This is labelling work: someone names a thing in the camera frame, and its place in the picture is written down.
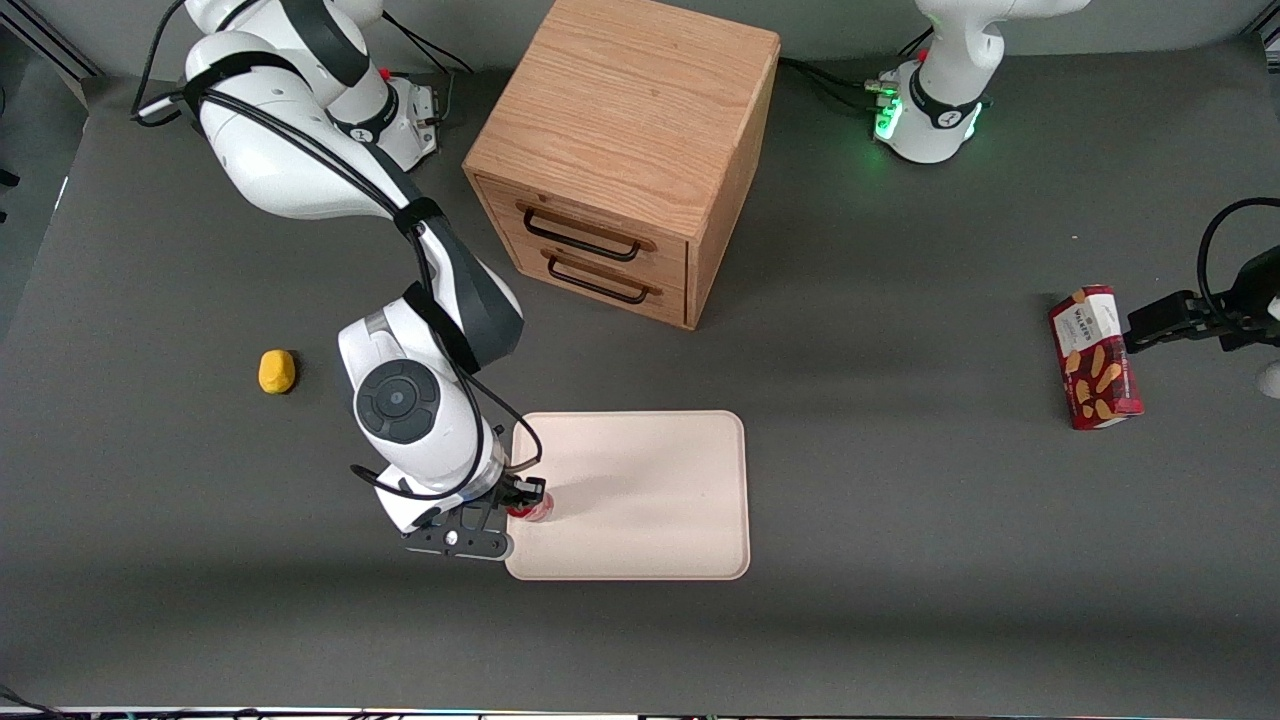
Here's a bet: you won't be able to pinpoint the black right arm base cables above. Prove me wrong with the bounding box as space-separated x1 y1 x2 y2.
380 12 479 77

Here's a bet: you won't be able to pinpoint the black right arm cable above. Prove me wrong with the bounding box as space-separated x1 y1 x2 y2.
130 0 546 501

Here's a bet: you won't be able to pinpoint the beige plastic tray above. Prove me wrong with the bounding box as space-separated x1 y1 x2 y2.
504 410 751 582

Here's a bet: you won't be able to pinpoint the red biscuit box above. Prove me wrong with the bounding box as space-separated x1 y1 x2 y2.
1048 285 1145 431

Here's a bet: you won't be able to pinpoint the aluminium frame rail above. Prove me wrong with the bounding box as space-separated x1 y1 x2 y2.
0 15 103 81

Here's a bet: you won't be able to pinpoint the oak wooden drawer cabinet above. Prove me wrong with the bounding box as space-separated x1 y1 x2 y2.
462 0 782 331

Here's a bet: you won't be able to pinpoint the black arm base cables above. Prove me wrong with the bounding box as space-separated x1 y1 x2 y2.
380 12 479 77
778 28 936 113

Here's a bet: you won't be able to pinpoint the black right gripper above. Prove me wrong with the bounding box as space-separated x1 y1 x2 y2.
436 476 548 533

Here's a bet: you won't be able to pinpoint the black left arm base cables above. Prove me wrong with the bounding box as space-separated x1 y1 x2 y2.
778 28 936 113

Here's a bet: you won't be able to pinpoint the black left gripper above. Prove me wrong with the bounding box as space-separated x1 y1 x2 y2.
1124 248 1280 355

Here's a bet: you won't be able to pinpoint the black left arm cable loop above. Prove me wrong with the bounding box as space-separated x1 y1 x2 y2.
1197 197 1280 313

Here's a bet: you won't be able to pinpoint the black wire drawer handle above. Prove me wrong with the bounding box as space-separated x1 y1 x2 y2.
516 202 658 263
541 250 663 305

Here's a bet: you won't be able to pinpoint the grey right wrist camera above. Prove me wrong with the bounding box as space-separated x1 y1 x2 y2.
401 518 515 562

